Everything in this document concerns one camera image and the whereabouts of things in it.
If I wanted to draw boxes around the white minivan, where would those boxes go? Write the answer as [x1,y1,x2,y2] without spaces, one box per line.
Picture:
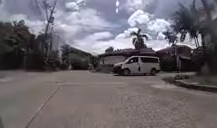
[112,55,162,77]

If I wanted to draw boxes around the concrete kerb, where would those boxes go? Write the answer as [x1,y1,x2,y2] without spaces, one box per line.
[162,75,217,94]

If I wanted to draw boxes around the low house with dark roof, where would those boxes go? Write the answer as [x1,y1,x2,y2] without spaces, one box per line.
[97,47,159,74]

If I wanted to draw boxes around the palm trees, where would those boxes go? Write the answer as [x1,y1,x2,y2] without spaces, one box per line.
[162,0,217,76]

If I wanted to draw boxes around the dark green trees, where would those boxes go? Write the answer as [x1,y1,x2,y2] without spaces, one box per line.
[0,19,47,71]

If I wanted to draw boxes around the palm tree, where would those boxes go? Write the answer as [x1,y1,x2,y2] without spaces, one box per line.
[129,27,151,51]

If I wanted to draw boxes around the grey concrete road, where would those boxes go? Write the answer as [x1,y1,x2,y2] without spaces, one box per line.
[0,69,217,128]

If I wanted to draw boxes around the bare tall tree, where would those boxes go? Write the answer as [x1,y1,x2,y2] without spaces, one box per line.
[35,0,59,70]

